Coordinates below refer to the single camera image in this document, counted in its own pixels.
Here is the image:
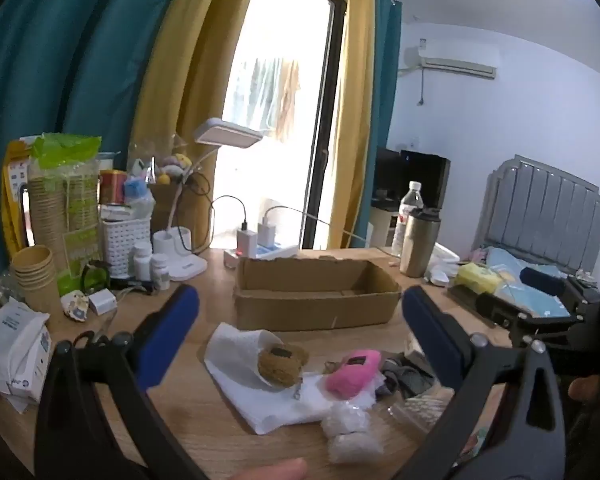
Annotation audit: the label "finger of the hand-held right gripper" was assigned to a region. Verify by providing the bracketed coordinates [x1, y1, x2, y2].
[519, 266, 588, 307]
[475, 290, 581, 348]

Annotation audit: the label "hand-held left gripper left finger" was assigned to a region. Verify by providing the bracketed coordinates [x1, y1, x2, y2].
[34, 284, 211, 480]

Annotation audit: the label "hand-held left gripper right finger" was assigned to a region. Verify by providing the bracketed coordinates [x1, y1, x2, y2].
[395, 285, 567, 480]

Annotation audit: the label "grey sock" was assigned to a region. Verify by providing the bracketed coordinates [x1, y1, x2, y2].
[377, 352, 436, 398]

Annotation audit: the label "white waffle paper towel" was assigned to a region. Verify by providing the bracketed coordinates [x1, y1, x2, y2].
[215, 367, 381, 436]
[203, 322, 281, 393]

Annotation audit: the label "clear plastic bag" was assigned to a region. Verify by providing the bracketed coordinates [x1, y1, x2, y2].
[387, 390, 461, 433]

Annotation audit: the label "pink plush pouch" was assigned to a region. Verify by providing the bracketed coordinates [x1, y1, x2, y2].
[326, 350, 385, 400]

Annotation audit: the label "brown plush pouch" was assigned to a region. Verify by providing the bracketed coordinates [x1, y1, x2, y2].
[257, 342, 311, 388]

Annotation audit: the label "white cotton pad packet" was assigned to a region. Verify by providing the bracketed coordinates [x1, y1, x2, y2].
[321, 402, 371, 436]
[327, 432, 383, 465]

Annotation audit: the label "yellow soft cloth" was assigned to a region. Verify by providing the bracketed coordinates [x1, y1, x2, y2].
[455, 262, 503, 296]

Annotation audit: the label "person's right hand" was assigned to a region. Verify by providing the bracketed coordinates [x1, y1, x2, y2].
[567, 375, 600, 402]

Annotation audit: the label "person's left hand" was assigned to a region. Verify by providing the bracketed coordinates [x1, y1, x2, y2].
[224, 457, 309, 480]

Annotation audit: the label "blue bedding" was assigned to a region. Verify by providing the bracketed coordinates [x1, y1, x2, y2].
[485, 247, 581, 318]

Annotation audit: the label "white pill bottle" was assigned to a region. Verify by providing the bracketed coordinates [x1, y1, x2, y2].
[150, 254, 171, 291]
[132, 242, 154, 281]

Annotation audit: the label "white crumpled tissue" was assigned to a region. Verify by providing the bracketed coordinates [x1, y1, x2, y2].
[427, 245, 462, 286]

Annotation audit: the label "grey bed headboard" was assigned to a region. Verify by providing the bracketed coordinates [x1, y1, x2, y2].
[472, 155, 600, 276]

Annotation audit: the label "small white box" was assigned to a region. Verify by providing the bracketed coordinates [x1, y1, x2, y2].
[89, 290, 117, 316]

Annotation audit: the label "black scissors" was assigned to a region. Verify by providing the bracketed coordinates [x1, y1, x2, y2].
[72, 330, 112, 350]

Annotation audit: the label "steel tumbler with black lid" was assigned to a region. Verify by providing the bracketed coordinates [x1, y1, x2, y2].
[399, 207, 442, 278]

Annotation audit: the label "patterned round sticker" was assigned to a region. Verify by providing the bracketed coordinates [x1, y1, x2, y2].
[61, 292, 90, 322]

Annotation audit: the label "white plastic basket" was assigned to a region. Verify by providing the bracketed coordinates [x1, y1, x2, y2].
[100, 217, 153, 278]

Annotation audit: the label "white small cabinet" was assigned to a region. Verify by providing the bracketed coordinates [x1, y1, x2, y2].
[367, 205, 402, 249]

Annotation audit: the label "clear water bottle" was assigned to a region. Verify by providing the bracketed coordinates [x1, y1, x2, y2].
[391, 181, 425, 258]

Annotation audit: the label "white power strip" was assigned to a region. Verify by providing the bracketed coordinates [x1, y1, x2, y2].
[223, 242, 299, 270]

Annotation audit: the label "cardboard box of plush toys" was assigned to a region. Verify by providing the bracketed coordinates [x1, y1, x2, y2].
[129, 135, 203, 251]

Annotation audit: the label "stack of loose paper cups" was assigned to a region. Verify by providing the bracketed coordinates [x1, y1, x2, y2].
[11, 246, 63, 313]

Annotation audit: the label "white wipes package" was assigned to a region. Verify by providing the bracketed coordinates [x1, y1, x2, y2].
[0, 297, 51, 413]

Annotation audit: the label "red can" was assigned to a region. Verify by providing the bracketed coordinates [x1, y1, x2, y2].
[100, 169, 129, 206]

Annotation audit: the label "green wrapped paper cup pack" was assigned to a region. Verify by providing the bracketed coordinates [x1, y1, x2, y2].
[28, 132, 103, 297]

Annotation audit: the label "white desk lamp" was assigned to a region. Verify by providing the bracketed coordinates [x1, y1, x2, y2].
[152, 117, 265, 282]

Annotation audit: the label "yellow paper bag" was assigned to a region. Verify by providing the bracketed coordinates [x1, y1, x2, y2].
[2, 140, 34, 256]

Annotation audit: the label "yellow curtain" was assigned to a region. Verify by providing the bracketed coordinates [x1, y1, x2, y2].
[330, 0, 379, 249]
[130, 0, 266, 251]

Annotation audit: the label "white air conditioner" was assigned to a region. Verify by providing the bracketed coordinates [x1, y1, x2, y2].
[405, 45, 498, 108]

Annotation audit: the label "teal curtain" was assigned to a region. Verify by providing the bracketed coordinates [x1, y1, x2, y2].
[0, 0, 201, 271]
[355, 0, 403, 248]

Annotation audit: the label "hanging laundry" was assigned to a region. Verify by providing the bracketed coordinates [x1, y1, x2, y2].
[230, 57, 301, 143]

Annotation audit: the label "white charger with black cable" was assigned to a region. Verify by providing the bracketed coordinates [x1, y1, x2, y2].
[180, 172, 258, 259]

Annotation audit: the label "black door frame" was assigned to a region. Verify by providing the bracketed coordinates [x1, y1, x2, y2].
[300, 0, 349, 250]

